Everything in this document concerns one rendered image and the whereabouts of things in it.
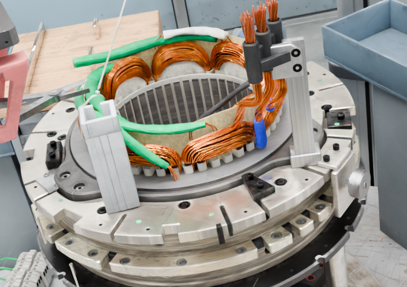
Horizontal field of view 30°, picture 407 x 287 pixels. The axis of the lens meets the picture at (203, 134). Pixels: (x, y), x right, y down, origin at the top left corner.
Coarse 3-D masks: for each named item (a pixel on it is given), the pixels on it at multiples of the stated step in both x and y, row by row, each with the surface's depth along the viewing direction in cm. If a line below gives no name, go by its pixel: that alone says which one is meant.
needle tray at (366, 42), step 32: (384, 0) 96; (352, 32) 95; (384, 32) 97; (352, 64) 90; (384, 64) 84; (384, 96) 89; (384, 128) 92; (384, 160) 94; (384, 192) 97; (384, 224) 101
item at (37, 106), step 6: (48, 96) 65; (36, 102) 65; (42, 102) 64; (48, 102) 65; (54, 102) 65; (24, 108) 64; (30, 108) 64; (36, 108) 64; (42, 108) 65; (24, 114) 63; (30, 114) 64
